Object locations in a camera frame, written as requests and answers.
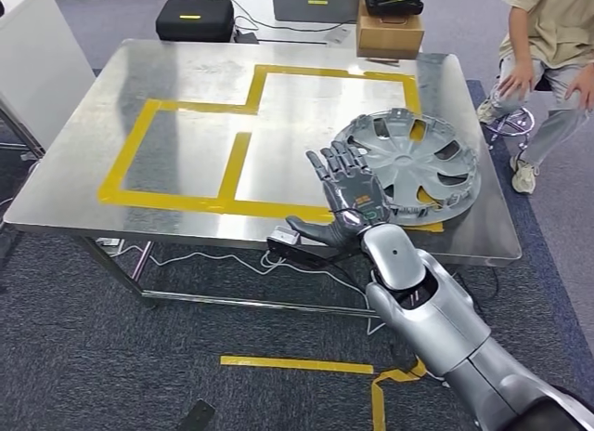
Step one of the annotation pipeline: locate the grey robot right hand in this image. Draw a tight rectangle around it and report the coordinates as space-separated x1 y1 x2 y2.
284 139 393 252

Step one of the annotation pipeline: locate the grey plastic wheel hubcap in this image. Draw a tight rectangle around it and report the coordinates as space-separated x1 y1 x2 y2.
332 106 482 229

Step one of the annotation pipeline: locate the yellow workbench tape outline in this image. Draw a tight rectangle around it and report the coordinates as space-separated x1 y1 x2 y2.
96 63 446 234

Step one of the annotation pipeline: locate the stainless steel workbench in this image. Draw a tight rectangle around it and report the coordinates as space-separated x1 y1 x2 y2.
4 38 523 320

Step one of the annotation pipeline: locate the pale grey desk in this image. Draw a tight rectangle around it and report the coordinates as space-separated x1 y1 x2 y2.
189 0 361 50

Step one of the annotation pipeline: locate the brown cardboard box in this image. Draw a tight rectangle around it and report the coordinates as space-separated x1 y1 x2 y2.
356 0 426 62

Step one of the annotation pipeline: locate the yellow floor tape square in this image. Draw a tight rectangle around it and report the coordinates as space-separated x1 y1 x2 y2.
219 354 429 431

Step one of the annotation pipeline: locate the grey laptop computer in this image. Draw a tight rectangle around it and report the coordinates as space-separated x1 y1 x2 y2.
271 0 369 25

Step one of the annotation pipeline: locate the black handheld controller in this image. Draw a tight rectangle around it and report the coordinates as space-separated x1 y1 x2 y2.
363 0 425 20

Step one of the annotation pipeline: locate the black round seat stool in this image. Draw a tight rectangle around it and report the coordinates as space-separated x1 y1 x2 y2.
483 77 556 151

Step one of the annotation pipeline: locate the black zip carry case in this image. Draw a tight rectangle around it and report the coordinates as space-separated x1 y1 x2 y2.
155 0 236 45

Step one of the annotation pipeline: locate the person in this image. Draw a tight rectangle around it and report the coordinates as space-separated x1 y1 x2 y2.
476 0 594 196

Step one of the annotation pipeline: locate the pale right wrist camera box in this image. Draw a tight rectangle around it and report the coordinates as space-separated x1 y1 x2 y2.
271 226 302 247

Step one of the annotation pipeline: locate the black desk cable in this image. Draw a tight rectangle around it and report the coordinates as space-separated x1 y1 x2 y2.
189 0 358 34

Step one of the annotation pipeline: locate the coiled white floor cable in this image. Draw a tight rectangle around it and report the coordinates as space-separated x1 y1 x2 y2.
94 240 386 337

